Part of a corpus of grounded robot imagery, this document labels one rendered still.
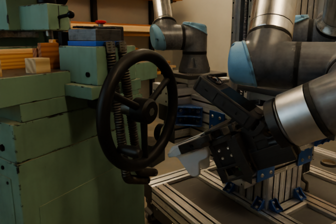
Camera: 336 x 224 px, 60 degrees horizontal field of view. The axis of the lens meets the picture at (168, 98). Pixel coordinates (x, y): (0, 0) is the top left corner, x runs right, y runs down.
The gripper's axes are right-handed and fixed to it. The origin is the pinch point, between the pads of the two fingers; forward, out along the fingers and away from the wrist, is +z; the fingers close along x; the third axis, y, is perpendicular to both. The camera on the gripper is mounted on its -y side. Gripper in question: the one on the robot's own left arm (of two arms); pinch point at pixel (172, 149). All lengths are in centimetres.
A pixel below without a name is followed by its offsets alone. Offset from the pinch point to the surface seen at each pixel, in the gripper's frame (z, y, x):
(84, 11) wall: 199, -172, 208
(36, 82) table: 23.8, -25.0, -4.2
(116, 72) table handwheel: 6.3, -18.3, 1.7
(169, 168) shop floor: 114, 25, 132
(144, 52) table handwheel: 4.3, -21.2, 10.5
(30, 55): 35, -37, 4
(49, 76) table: 23.3, -25.9, -0.8
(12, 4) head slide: 36, -54, 6
